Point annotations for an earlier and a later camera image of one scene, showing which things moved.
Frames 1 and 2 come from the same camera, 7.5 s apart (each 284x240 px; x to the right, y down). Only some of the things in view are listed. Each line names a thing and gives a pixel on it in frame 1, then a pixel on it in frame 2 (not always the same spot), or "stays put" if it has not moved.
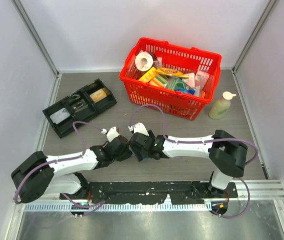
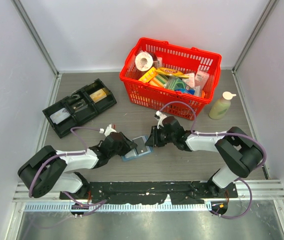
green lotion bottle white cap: x=220 y=108 stays put
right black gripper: x=138 y=154 → x=154 y=140
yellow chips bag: x=171 y=72 stays put
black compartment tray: x=86 y=103 stays put
